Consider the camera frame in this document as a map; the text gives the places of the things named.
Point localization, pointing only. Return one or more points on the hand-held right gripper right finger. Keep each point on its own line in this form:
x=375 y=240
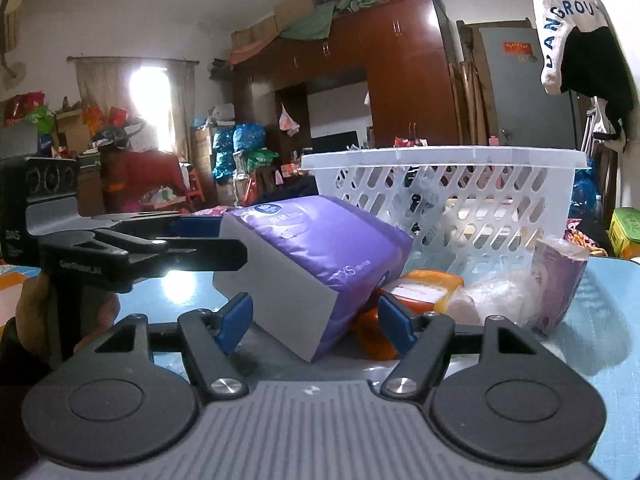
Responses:
x=396 y=325

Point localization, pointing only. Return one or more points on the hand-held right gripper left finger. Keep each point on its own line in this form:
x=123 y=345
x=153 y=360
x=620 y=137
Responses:
x=234 y=322

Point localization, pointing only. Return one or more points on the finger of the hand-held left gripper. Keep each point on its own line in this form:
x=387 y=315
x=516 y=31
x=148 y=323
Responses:
x=200 y=225
x=200 y=255

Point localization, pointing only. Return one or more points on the large purple pad packet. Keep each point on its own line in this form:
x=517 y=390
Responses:
x=320 y=245

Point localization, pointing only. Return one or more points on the person's left hand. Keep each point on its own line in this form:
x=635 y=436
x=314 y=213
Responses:
x=31 y=310

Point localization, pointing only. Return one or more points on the plain orange packet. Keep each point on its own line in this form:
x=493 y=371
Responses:
x=372 y=337

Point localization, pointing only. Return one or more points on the orange packet with white label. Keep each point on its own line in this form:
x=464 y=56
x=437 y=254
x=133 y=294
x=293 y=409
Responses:
x=417 y=285

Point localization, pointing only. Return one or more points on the printed blanket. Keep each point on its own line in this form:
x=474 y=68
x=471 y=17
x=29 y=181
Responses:
x=15 y=285

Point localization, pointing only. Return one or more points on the green plastic bag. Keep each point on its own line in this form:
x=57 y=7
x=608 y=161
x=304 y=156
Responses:
x=262 y=158

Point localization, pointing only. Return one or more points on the blue plastic bags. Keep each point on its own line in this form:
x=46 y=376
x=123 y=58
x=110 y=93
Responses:
x=240 y=142

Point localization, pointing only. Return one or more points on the pile of colourful snack packets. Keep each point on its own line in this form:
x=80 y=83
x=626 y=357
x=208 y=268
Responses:
x=25 y=109

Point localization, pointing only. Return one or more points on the white and red plastic bag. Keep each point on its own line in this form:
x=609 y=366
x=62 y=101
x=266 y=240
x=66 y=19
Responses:
x=288 y=121

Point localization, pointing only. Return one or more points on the beige window curtain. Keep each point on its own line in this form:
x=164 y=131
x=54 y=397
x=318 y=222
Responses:
x=95 y=85

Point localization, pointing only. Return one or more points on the black monitor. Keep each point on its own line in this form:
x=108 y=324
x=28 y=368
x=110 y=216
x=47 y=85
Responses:
x=334 y=141

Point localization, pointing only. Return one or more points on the small purple packet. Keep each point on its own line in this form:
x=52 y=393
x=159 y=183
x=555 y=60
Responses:
x=560 y=280

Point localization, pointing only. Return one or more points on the white plastic basket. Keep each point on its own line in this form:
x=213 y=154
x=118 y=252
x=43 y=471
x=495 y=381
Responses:
x=450 y=160

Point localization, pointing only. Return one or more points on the flat cardboard box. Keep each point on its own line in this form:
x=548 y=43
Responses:
x=252 y=34

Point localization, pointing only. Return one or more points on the colourful patterned packet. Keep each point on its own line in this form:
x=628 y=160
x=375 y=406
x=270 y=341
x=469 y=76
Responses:
x=582 y=240

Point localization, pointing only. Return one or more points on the green cloth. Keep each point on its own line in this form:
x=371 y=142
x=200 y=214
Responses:
x=312 y=22

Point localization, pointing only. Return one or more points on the large cardboard box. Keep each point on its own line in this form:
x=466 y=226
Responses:
x=296 y=9

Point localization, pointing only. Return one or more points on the wooden planks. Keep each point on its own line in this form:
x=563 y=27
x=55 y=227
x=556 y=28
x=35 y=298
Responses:
x=470 y=95

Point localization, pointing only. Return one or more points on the green box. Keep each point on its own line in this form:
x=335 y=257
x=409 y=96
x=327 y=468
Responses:
x=626 y=232

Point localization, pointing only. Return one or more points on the brown wooden wardrobe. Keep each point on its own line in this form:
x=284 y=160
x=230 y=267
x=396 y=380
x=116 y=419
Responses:
x=410 y=75

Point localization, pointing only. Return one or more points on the grey door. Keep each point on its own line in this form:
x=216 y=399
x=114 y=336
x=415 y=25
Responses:
x=525 y=100

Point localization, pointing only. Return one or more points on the white and black hanging garment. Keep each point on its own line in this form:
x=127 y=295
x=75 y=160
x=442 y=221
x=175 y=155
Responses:
x=575 y=50

